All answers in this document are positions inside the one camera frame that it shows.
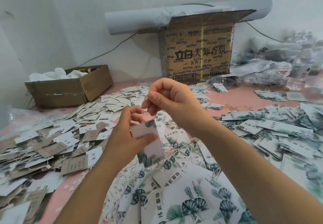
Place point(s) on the pile of brown white tags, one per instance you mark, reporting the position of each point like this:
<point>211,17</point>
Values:
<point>40,158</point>

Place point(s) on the pile of green leaf tags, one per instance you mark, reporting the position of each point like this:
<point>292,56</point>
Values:
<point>272,153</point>

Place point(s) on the person's right forearm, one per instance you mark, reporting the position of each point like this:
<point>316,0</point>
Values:
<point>267,178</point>

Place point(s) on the white roll in plastic wrap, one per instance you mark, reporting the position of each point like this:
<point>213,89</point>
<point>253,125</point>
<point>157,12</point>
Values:
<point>139,18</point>

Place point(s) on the person's left forearm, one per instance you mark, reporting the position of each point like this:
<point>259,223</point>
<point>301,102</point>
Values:
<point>86,198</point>

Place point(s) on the single white leaf print tag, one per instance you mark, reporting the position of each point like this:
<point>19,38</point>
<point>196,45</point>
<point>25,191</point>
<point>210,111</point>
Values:
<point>151,150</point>

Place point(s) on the large printed cardboard box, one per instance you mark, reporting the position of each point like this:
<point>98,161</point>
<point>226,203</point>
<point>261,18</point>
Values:
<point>199,52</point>

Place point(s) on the white crumpled material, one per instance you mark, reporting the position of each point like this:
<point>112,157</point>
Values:
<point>56,74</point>

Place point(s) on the heap of small tags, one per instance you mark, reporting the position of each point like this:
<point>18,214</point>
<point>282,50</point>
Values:
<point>113,103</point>

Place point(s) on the heap of clear plastic bags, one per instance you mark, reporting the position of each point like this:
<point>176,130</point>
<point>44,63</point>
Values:
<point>280,64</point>

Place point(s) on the clear plastic bag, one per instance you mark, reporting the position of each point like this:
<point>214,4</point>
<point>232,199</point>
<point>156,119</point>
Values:
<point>25,118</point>

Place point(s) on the small open cardboard box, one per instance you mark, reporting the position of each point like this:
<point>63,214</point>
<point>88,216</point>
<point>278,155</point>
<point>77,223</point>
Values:
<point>68,85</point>

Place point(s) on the person's left hand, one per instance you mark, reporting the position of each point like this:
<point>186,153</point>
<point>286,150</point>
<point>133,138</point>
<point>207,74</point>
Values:
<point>126,138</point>

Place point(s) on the person's right hand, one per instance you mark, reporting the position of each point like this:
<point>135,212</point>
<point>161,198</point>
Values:
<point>176,103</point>

